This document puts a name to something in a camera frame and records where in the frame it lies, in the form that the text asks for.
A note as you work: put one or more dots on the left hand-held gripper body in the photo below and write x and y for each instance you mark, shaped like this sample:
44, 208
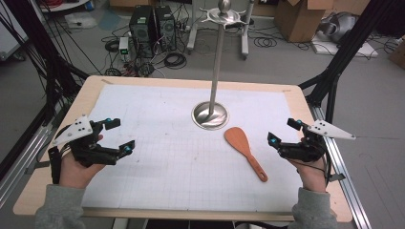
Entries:
78, 130

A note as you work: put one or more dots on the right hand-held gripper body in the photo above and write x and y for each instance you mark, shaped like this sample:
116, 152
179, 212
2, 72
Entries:
305, 151

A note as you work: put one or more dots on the wooden rice spatula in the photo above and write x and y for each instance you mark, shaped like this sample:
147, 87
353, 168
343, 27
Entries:
237, 138

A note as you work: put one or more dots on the person's right hand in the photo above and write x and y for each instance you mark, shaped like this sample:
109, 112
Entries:
313, 176

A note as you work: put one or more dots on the person's left hand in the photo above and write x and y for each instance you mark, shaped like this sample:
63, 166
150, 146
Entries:
74, 175

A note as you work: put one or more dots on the white grid mat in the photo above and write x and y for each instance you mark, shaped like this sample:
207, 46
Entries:
165, 159

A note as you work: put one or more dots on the small white green device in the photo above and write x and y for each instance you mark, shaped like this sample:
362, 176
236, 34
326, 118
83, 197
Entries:
123, 47

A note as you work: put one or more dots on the metal utensil hanging stand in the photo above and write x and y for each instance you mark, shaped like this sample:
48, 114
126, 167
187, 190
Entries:
216, 70

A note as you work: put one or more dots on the large black computer tower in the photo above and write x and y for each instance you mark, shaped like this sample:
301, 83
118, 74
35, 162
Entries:
141, 30

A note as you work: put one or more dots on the white metal floor stand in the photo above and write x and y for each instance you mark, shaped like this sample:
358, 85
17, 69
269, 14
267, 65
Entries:
244, 41

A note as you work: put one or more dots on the large open cardboard box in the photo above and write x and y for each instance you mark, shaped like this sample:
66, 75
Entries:
299, 22

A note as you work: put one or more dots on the white flat board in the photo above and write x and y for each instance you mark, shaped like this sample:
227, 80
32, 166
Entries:
366, 49

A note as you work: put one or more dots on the grey vacuum cleaner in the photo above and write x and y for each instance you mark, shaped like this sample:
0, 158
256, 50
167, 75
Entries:
339, 27

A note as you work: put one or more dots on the slim black computer tower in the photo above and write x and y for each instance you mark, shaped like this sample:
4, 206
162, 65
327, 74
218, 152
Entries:
166, 28

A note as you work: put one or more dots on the small cardboard box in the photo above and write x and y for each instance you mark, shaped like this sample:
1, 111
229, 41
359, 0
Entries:
398, 54

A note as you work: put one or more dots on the grey metal bracket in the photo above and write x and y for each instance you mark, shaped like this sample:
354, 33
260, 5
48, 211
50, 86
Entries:
337, 177
38, 166

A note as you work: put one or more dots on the aluminium rail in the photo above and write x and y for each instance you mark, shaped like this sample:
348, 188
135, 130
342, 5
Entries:
345, 178
22, 165

